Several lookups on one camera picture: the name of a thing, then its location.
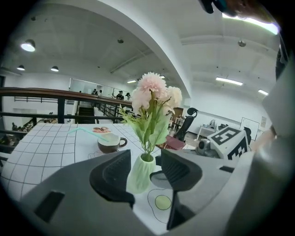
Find pink flowers with green leaves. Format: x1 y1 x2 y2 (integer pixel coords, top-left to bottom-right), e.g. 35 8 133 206
117 71 183 162

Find whiteboard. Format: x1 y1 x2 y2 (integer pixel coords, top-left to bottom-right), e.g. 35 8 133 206
240 117 260 134

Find teal drinking straw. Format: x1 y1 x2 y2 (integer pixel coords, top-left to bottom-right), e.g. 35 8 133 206
67 128 109 143

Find person's right forearm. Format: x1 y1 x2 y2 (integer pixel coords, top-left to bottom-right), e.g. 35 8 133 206
250 128 277 152

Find light green ribbed vase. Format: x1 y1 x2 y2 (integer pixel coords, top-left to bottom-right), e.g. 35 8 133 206
126 153 156 194

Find white grid table mat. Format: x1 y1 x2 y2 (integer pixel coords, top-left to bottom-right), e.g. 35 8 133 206
0 123 199 231

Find brown coffee cup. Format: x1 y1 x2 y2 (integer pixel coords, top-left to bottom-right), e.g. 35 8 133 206
97 134 128 154

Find dark red book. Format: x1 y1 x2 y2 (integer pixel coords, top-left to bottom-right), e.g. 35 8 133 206
156 135 186 151

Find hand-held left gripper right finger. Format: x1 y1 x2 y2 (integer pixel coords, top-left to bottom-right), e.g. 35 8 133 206
149 148 239 231

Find person's grey shirt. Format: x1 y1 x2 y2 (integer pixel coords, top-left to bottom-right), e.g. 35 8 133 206
227 62 295 236

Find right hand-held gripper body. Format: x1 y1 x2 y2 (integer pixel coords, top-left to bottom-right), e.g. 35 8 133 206
195 125 253 161

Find black office chair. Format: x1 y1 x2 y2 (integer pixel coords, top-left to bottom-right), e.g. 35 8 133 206
174 107 199 142

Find dark railing with wooden handrail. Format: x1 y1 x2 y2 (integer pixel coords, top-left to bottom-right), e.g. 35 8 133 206
0 87 134 162

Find white desk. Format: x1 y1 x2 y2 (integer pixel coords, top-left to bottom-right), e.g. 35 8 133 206
196 125 223 141

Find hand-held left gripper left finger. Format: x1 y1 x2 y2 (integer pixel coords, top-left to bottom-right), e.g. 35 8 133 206
20 149 166 236

